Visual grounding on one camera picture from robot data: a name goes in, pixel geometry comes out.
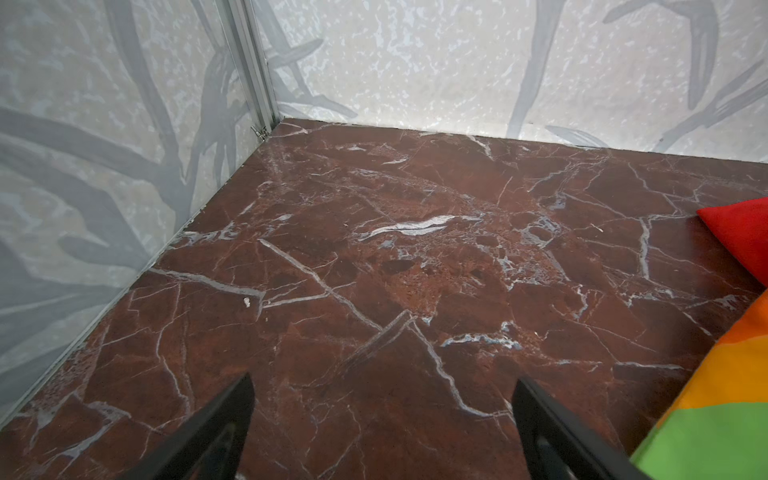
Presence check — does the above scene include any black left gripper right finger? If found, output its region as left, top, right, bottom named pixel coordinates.
left=512, top=377, right=648, bottom=480

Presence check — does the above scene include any rainbow striped kids jacket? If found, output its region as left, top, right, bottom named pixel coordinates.
left=629, top=197, right=768, bottom=480

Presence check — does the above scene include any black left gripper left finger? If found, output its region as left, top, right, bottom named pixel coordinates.
left=122, top=373, right=255, bottom=479

